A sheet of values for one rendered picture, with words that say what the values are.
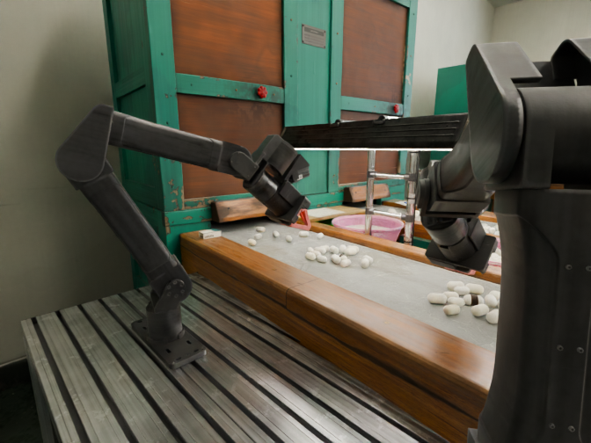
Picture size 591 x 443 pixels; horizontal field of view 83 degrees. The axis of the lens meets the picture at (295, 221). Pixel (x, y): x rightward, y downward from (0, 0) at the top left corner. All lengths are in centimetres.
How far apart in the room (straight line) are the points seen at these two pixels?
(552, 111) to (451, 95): 345
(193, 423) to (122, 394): 14
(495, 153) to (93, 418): 58
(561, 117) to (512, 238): 8
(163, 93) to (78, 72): 79
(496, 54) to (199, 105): 101
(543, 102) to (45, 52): 181
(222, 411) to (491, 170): 47
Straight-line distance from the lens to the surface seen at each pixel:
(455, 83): 370
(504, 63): 29
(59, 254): 190
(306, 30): 152
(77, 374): 72
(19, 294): 193
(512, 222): 26
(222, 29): 130
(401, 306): 71
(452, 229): 55
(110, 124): 61
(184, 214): 118
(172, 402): 60
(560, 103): 26
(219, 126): 123
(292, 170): 73
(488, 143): 26
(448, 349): 55
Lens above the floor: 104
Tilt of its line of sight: 12 degrees down
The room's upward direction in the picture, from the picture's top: straight up
